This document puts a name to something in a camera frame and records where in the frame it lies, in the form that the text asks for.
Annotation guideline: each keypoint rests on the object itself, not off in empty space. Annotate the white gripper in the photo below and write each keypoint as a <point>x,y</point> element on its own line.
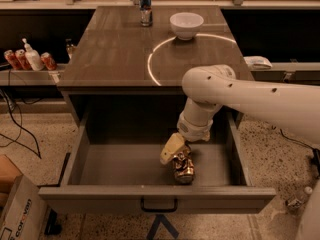
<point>195,129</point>

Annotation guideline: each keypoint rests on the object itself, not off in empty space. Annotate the low grey side shelf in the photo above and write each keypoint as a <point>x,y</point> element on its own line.
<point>31,78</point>

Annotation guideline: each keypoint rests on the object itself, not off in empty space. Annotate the grey wooden cabinet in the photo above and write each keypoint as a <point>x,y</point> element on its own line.
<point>117,53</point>

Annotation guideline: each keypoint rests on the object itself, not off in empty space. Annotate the cardboard box with lettering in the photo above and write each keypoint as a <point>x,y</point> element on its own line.
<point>22,209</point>

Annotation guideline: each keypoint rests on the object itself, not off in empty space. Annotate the open grey top drawer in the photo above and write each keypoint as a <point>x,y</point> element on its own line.
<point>115,162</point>

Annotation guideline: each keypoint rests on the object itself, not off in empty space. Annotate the red soda can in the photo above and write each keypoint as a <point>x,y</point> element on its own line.
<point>21,57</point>
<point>12,60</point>
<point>48,61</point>

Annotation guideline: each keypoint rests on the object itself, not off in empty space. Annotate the white pump soap bottle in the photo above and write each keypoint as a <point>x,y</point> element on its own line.
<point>32,56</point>

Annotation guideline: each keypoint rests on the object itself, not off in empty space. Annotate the small glass bottle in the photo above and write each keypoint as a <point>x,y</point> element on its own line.
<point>70,48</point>

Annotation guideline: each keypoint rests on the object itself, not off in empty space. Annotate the red soda can right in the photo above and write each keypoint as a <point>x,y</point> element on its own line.
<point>48,61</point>

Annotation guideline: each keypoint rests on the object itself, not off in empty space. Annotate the black drawer handle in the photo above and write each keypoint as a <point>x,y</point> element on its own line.
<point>158,205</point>

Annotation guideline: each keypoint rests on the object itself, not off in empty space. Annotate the folded white cloth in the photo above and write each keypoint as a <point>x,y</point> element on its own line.
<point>257,62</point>

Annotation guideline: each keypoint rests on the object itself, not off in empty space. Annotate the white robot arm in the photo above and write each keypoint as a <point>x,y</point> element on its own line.
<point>208,88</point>

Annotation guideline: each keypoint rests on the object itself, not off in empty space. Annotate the red soda can left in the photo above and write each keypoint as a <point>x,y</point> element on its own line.
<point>12,60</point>

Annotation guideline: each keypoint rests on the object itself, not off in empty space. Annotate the blue silver energy drink can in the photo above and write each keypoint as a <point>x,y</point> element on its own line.
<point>146,12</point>

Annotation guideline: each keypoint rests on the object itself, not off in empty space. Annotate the white ceramic bowl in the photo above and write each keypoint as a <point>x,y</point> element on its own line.
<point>186,25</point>

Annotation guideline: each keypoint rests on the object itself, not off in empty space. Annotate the red soda can middle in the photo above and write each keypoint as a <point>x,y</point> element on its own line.
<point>21,57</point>

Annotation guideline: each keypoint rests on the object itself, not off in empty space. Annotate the crushed orange soda can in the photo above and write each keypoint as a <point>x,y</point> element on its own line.
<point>183,167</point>

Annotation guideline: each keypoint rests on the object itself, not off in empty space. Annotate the clear plastic water bottle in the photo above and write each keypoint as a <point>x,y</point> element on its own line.
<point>299,198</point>

